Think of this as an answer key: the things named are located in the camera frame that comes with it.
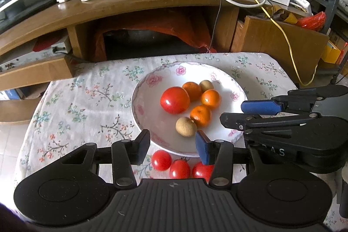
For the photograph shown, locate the large red apple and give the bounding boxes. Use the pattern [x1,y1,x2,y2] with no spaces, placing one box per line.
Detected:
[160,87,191,114]

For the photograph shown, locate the red cherry tomato back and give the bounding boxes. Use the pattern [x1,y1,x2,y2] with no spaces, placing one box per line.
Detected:
[151,150,172,171]

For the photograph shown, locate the blue white box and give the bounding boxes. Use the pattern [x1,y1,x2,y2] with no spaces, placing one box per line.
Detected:
[2,88,25,100]

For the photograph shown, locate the yellow cable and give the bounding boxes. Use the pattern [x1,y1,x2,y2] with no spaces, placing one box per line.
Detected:
[141,0,319,87]

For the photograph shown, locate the grey set-top box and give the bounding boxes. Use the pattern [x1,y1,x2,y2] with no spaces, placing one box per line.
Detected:
[1,34,71,72]

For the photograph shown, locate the white floral ceramic bowl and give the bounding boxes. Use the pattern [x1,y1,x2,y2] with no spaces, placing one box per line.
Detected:
[131,62,247,158]

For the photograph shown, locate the red cherry tomato large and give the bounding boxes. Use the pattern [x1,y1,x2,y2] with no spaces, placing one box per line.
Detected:
[192,162,214,183]

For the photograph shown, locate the red cloth under stand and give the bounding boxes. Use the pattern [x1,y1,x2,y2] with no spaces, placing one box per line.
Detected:
[91,8,216,62]

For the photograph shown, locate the wooden tv stand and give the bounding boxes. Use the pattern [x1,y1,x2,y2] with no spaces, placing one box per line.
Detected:
[0,0,331,124]

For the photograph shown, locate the brown longan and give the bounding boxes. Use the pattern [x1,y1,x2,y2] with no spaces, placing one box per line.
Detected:
[199,80,214,93]
[175,117,197,137]

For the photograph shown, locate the thin black hanging cable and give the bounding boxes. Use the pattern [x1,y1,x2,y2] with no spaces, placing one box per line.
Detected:
[206,0,224,54]

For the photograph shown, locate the red plastic bag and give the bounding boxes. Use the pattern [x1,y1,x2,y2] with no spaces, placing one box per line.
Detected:
[296,11,327,31]

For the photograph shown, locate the orange tangerine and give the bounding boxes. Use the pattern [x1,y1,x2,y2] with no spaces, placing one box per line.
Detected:
[190,105,212,128]
[201,89,221,110]
[182,82,202,102]

